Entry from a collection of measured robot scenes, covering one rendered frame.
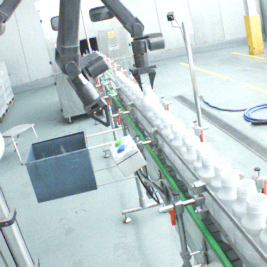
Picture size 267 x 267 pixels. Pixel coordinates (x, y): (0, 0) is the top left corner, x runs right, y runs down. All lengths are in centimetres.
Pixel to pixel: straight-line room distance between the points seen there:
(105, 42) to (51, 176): 431
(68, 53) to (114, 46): 487
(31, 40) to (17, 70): 102
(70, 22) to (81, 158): 87
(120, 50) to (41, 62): 581
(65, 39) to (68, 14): 7
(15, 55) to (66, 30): 1050
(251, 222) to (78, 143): 149
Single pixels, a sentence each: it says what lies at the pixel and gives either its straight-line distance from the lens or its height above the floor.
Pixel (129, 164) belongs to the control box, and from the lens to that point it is 109.
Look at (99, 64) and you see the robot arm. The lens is 109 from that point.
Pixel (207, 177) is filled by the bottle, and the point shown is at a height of 112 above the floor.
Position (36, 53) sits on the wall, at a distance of 1141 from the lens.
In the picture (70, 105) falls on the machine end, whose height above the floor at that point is 31.
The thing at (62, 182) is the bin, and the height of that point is 81.
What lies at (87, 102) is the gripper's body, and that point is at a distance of 110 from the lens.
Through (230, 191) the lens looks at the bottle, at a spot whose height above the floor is 113.
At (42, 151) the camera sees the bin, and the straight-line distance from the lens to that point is 202.
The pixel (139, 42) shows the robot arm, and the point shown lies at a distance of 137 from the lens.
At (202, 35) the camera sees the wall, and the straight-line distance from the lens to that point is 1215.
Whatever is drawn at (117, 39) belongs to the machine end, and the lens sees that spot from 588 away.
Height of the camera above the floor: 149
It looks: 18 degrees down
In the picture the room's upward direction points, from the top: 12 degrees counter-clockwise
